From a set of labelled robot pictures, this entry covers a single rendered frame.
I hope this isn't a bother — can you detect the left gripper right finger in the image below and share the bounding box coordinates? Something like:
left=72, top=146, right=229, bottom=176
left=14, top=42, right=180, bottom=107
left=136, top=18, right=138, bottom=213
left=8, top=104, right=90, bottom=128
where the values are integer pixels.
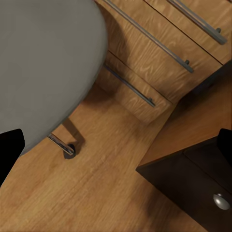
left=217, top=128, right=232, bottom=167

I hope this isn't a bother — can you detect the swivel chair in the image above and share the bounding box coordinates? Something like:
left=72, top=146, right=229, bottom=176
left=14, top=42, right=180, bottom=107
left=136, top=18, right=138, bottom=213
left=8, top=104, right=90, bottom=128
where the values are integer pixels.
left=0, top=0, right=109, bottom=160

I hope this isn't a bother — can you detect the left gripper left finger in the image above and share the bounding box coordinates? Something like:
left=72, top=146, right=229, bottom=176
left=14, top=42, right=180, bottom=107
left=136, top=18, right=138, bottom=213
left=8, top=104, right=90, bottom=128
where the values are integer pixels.
left=0, top=129, right=25, bottom=186

